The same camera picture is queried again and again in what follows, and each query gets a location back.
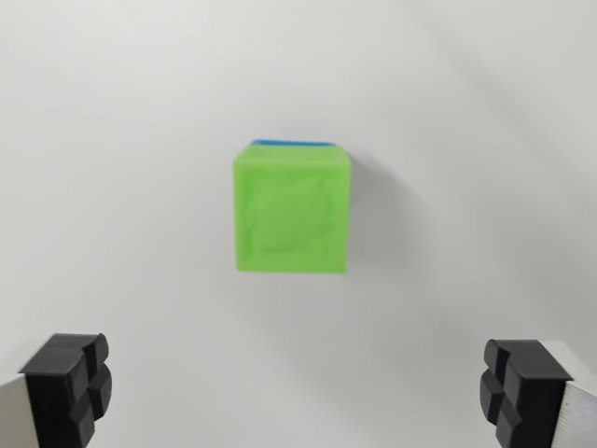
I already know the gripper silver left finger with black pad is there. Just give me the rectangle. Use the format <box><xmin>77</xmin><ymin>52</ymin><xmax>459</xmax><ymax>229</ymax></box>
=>
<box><xmin>0</xmin><ymin>332</ymin><xmax>114</xmax><ymax>448</ymax></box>

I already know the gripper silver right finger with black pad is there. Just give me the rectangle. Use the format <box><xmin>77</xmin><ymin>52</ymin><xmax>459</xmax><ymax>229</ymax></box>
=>
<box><xmin>479</xmin><ymin>339</ymin><xmax>597</xmax><ymax>448</ymax></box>

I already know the green embossed cube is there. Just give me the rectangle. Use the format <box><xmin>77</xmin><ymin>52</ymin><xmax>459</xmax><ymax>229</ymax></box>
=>
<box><xmin>230</xmin><ymin>143</ymin><xmax>353</xmax><ymax>276</ymax></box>

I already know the blue embossed cube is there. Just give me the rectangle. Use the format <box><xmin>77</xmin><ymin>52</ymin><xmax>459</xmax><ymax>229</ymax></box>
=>
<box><xmin>249</xmin><ymin>137</ymin><xmax>340</xmax><ymax>150</ymax></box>

